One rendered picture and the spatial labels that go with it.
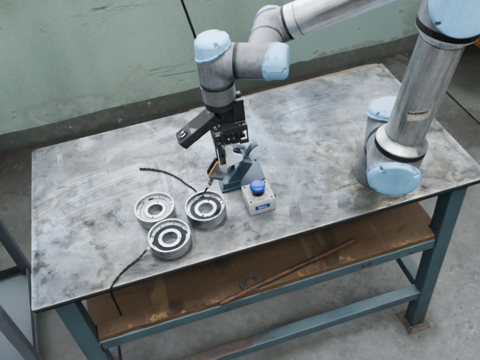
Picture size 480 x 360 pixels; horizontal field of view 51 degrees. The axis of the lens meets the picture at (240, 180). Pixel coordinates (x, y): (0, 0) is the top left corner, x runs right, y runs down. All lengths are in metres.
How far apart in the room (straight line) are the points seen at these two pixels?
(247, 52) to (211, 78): 0.10
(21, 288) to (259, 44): 1.44
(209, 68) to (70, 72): 1.87
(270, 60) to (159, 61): 1.89
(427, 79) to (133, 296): 0.99
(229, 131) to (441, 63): 0.46
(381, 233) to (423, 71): 0.71
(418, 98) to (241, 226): 0.54
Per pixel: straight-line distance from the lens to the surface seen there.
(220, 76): 1.07
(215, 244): 1.27
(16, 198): 2.84
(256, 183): 1.30
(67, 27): 2.76
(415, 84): 1.06
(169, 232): 1.29
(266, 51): 1.04
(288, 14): 1.13
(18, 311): 2.09
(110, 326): 1.51
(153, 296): 1.52
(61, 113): 3.02
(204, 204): 1.34
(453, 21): 0.96
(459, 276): 2.27
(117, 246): 1.33
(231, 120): 1.17
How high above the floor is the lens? 1.80
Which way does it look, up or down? 45 degrees down
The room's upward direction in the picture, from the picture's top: 7 degrees counter-clockwise
